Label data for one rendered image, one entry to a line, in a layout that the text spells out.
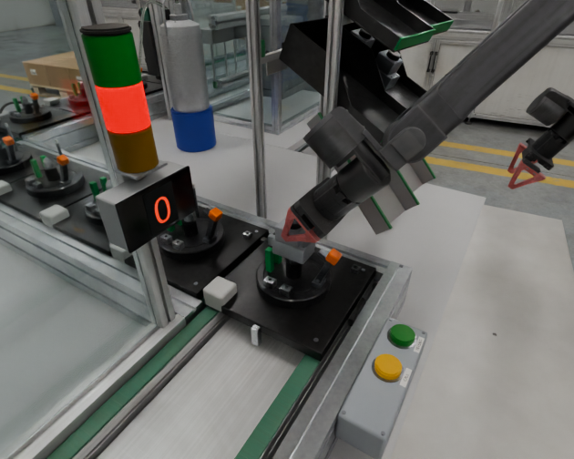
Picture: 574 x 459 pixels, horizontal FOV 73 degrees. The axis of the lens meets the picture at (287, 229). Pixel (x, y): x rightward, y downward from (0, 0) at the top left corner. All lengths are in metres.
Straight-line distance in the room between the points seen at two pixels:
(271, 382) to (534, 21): 0.61
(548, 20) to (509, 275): 0.62
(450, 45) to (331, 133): 4.14
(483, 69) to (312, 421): 0.50
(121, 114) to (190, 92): 1.03
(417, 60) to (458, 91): 4.15
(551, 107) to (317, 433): 0.87
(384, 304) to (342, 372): 0.16
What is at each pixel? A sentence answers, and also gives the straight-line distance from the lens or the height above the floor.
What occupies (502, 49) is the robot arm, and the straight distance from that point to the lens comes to 0.58.
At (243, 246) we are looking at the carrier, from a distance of 0.83.
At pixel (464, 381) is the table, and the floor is 0.86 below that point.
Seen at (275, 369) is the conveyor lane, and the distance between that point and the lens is 0.68.
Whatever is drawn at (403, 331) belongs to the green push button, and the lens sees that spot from 0.68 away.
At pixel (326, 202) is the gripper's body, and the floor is 1.18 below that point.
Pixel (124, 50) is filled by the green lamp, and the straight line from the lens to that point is 0.47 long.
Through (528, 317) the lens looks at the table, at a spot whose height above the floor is 0.86.
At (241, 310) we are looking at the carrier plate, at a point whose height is 0.97.
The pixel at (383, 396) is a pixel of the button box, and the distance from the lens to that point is 0.62.
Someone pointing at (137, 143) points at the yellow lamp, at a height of 1.30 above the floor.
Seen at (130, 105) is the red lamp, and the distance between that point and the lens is 0.48.
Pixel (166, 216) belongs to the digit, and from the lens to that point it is 0.55.
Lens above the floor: 1.47
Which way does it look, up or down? 35 degrees down
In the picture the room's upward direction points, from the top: straight up
